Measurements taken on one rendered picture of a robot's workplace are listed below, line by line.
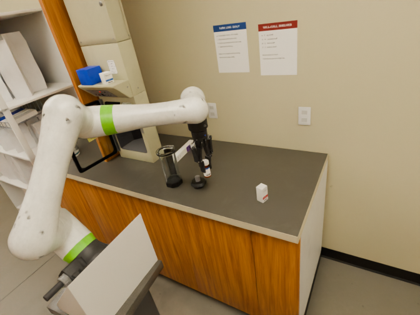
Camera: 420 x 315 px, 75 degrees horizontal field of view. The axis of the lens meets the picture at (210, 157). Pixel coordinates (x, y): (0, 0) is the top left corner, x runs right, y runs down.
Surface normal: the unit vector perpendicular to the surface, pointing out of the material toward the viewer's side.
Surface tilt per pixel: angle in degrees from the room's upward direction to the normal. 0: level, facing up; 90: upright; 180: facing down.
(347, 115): 90
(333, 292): 0
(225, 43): 90
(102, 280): 90
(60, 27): 90
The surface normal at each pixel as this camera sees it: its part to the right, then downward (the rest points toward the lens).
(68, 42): 0.86, 0.14
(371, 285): -0.15, -0.85
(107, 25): -0.49, 0.51
